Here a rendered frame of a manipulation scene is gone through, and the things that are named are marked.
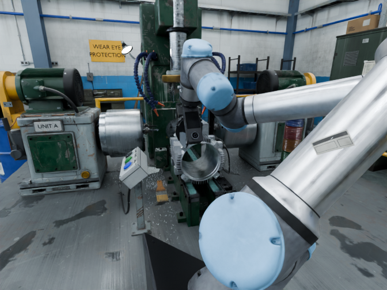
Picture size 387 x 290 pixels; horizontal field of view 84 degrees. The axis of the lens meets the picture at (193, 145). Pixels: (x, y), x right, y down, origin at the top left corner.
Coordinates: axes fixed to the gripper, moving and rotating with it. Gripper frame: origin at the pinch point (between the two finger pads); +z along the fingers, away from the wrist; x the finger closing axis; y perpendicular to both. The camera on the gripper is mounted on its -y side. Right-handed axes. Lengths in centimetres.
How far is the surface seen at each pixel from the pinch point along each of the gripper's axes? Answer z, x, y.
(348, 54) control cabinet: 61, -300, 219
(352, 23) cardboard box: 29, -313, 257
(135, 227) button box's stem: 22.5, 19.9, -17.1
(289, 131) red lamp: -10.5, -33.4, -6.0
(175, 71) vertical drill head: -1, -4, 50
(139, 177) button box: -2.3, 16.8, -12.9
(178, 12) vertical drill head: -24, -6, 65
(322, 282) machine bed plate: 6, -29, -46
